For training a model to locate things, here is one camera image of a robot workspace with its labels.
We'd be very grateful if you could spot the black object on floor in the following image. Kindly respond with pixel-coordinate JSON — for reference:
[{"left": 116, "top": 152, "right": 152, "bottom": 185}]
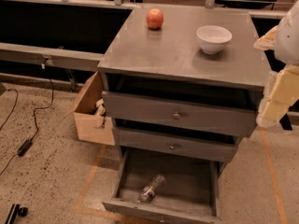
[{"left": 5, "top": 203, "right": 28, "bottom": 224}]

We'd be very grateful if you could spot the cardboard box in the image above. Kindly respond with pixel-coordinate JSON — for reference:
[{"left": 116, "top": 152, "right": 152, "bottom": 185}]
[{"left": 65, "top": 72, "right": 115, "bottom": 146}]

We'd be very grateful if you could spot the grey open bottom drawer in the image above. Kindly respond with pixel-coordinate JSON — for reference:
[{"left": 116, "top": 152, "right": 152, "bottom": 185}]
[{"left": 103, "top": 148, "right": 223, "bottom": 224}]

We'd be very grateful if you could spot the grey metal railing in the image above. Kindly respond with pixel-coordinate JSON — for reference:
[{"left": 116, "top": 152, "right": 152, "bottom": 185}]
[{"left": 1, "top": 0, "right": 297, "bottom": 71}]

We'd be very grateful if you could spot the white ceramic bowl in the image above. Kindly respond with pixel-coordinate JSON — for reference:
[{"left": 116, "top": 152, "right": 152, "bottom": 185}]
[{"left": 196, "top": 25, "right": 233, "bottom": 54}]

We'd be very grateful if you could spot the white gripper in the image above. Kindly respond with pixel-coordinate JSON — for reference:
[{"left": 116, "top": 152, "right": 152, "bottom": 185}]
[{"left": 253, "top": 1, "right": 299, "bottom": 128}]

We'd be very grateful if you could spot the grey wooden drawer cabinet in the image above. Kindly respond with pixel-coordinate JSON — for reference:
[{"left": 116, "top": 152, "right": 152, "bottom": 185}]
[{"left": 97, "top": 4, "right": 273, "bottom": 179}]

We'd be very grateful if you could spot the black power adapter cable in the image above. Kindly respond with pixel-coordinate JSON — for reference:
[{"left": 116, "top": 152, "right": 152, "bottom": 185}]
[{"left": 0, "top": 56, "right": 55, "bottom": 176}]

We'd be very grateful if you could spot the grey middle drawer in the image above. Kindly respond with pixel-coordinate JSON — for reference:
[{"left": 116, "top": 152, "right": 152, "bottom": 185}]
[{"left": 112, "top": 127, "right": 238, "bottom": 162}]

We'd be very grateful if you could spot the red apple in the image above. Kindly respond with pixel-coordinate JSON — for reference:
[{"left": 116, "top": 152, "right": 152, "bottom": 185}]
[{"left": 146, "top": 8, "right": 164, "bottom": 29}]

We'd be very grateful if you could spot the grey top drawer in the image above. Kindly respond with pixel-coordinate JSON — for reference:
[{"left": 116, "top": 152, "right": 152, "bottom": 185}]
[{"left": 102, "top": 91, "right": 256, "bottom": 137}]

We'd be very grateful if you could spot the clear plastic water bottle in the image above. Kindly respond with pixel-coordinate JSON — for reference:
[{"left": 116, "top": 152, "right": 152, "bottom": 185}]
[{"left": 138, "top": 174, "right": 165, "bottom": 203}]

